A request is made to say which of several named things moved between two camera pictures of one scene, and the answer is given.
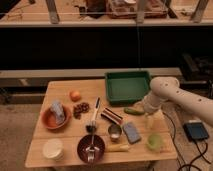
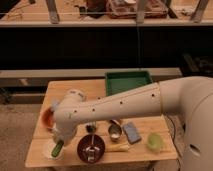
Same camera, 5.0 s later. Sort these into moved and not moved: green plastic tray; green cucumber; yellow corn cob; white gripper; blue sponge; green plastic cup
Moved: white gripper; green cucumber
Not moved: blue sponge; green plastic cup; green plastic tray; yellow corn cob
